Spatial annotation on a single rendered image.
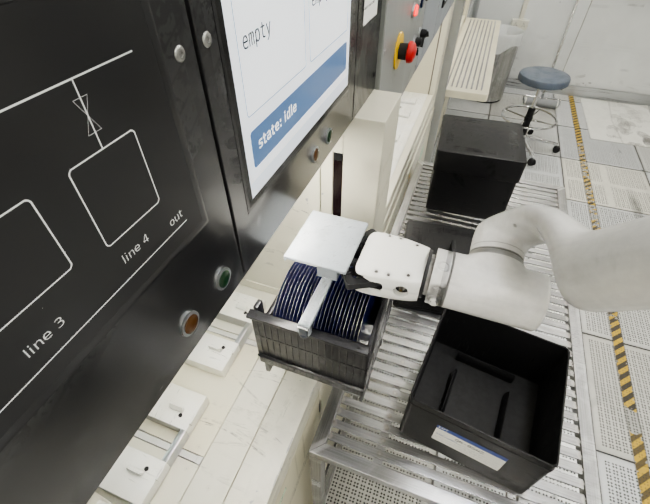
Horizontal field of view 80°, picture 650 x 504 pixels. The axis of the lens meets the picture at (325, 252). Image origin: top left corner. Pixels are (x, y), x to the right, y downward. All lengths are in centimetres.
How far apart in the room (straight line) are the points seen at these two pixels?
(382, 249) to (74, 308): 45
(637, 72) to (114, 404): 503
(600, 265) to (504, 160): 99
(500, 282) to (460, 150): 89
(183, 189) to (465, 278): 41
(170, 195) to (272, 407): 69
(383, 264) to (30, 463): 45
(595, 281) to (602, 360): 189
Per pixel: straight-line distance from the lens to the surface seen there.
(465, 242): 128
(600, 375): 230
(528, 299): 58
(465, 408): 105
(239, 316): 99
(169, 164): 26
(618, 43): 497
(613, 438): 215
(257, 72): 34
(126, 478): 89
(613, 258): 46
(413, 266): 58
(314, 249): 60
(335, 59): 53
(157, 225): 26
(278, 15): 37
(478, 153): 142
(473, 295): 57
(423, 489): 98
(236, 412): 91
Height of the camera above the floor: 168
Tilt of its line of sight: 44 degrees down
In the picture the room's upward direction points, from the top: straight up
